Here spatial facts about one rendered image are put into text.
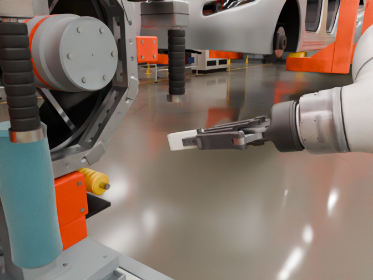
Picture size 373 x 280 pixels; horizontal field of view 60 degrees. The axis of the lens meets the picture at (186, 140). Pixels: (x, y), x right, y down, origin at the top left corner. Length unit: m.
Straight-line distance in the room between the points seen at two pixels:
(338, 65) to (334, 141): 3.56
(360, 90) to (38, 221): 0.54
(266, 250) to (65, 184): 0.99
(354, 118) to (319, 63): 3.61
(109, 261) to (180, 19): 0.74
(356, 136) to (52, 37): 0.48
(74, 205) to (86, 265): 0.31
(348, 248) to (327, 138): 1.22
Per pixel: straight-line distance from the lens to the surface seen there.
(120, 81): 0.90
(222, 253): 1.47
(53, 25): 0.62
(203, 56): 8.82
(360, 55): 0.57
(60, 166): 0.78
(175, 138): 0.58
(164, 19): 0.68
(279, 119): 0.47
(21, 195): 0.60
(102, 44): 0.63
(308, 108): 0.46
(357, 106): 0.44
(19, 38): 0.45
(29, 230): 0.64
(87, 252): 1.13
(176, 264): 1.40
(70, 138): 0.89
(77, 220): 0.84
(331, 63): 4.02
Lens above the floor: 0.88
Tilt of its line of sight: 17 degrees down
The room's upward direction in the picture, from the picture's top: straight up
